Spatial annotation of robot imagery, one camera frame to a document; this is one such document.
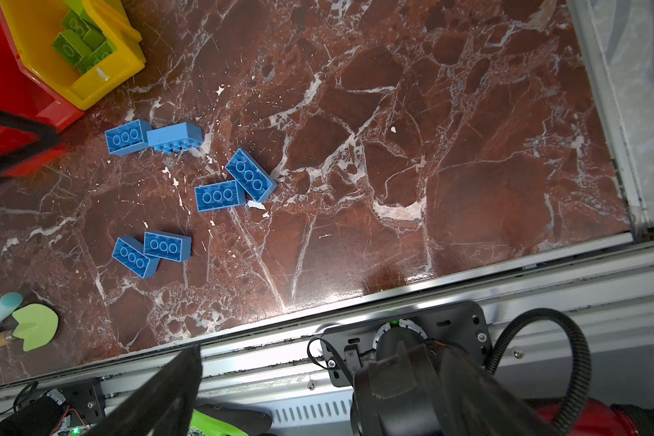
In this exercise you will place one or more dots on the red bin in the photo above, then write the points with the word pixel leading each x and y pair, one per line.
pixel 24 95

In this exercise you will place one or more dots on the blue lego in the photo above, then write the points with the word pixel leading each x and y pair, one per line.
pixel 171 247
pixel 219 196
pixel 175 138
pixel 130 253
pixel 128 138

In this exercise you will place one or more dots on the green work glove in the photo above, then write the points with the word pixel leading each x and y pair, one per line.
pixel 204 425

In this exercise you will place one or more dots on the green lego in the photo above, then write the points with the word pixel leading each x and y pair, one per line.
pixel 71 48
pixel 88 33
pixel 98 55

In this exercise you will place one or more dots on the green garden trowel wooden handle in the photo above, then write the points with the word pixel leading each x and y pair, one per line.
pixel 37 325

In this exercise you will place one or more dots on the yellow bin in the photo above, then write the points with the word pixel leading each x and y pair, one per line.
pixel 34 25

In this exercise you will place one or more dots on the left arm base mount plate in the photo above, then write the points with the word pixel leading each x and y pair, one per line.
pixel 85 400

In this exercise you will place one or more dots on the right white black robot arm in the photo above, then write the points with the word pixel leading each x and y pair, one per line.
pixel 420 388

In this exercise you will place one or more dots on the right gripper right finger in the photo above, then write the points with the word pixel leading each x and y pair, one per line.
pixel 474 403

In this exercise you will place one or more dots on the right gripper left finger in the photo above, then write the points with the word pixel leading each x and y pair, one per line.
pixel 164 405

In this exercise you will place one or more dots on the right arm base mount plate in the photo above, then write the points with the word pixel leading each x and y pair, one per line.
pixel 349 348

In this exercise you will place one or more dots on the red metallic object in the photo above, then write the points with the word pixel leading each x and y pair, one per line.
pixel 597 418

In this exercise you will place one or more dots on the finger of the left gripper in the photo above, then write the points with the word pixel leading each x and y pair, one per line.
pixel 47 138

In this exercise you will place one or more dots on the blue lego right angled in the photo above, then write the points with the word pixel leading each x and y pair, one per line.
pixel 251 176

